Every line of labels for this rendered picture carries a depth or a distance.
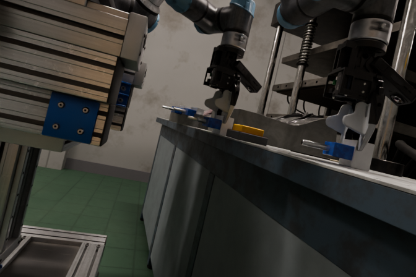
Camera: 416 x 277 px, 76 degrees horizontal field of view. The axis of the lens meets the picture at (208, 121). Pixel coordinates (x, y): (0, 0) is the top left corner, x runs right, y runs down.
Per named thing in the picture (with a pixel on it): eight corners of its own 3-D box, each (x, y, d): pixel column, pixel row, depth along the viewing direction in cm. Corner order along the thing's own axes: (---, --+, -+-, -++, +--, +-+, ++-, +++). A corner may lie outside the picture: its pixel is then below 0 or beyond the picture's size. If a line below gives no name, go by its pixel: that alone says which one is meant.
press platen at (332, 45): (413, 26, 125) (415, 15, 125) (281, 63, 229) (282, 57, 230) (502, 68, 146) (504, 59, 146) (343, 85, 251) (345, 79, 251)
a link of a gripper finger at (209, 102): (198, 115, 82) (207, 86, 80) (215, 119, 84) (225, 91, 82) (201, 118, 79) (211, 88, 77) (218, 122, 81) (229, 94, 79)
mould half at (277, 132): (233, 137, 81) (243, 94, 81) (207, 130, 106) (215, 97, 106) (358, 166, 96) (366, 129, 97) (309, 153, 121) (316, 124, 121)
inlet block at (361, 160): (303, 156, 51) (309, 128, 52) (294, 153, 56) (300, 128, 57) (369, 171, 52) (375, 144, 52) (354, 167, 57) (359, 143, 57)
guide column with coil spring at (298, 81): (271, 195, 186) (312, 15, 189) (267, 193, 191) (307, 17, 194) (278, 196, 188) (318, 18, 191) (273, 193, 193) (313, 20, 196)
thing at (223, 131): (188, 127, 72) (192, 107, 72) (182, 125, 76) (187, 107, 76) (230, 136, 77) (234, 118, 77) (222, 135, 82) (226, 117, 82)
